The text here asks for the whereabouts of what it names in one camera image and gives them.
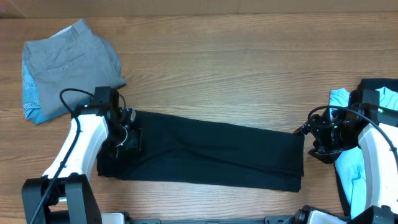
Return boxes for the grey folded shorts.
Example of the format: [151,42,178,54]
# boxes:
[22,19,126,116]

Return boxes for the black t-shirt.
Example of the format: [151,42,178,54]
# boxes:
[97,111,304,192]

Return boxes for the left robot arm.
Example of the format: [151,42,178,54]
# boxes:
[22,86,142,224]

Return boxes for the blue denim folded garment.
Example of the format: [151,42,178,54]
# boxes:
[21,57,68,125]

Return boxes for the black garment under pile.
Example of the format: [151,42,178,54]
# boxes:
[334,78,398,215]

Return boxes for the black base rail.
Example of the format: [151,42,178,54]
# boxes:
[126,215,294,224]

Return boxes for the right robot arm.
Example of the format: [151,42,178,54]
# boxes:
[291,87,397,223]

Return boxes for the light blue t-shirt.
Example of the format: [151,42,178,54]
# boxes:
[329,87,397,218]

